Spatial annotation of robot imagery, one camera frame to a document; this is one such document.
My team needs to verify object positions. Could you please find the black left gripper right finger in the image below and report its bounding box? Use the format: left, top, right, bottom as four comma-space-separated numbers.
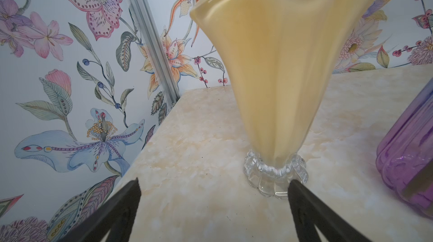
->
288, 180, 369, 242

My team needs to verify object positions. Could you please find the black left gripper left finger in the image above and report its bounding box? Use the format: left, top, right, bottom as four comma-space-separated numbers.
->
61, 179, 141, 242

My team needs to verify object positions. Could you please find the purple blue glass vase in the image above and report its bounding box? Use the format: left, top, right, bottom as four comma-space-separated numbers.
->
375, 80, 433, 218

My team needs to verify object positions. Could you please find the yellow fluted glass vase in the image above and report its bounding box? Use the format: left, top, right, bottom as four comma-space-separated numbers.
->
190, 0, 374, 199

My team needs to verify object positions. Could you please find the aluminium corner frame post left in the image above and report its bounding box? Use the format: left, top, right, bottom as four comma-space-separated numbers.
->
130, 0, 180, 107

